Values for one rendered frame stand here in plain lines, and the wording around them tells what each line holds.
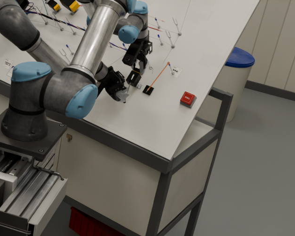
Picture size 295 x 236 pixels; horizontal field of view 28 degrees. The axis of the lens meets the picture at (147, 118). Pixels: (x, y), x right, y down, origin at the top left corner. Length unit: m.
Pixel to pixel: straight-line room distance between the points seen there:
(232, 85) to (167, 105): 2.29
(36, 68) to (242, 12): 1.25
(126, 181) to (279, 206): 1.66
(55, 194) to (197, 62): 1.13
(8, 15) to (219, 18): 1.08
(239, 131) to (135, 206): 2.36
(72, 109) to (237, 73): 3.16
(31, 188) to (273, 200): 2.61
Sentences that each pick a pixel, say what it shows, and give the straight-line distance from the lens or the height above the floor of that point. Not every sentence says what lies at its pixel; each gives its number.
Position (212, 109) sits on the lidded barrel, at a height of 0.11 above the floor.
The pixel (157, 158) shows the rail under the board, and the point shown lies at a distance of 2.55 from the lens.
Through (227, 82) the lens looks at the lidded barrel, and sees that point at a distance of 4.85.
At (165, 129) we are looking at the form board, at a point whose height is 0.95.
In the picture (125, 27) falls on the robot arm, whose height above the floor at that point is 1.39.
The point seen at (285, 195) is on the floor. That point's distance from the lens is 4.31.
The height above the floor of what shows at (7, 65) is 0.93.
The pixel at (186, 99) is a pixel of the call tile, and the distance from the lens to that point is 2.59.
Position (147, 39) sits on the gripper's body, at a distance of 2.58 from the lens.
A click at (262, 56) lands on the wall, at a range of 5.82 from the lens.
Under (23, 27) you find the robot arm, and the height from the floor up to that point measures 1.41.
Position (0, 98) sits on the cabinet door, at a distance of 3.07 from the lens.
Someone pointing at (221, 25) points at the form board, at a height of 1.36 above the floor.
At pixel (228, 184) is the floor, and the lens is 4.20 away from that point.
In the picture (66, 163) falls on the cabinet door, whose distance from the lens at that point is 2.92.
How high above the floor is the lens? 2.12
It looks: 26 degrees down
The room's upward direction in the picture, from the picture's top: 12 degrees clockwise
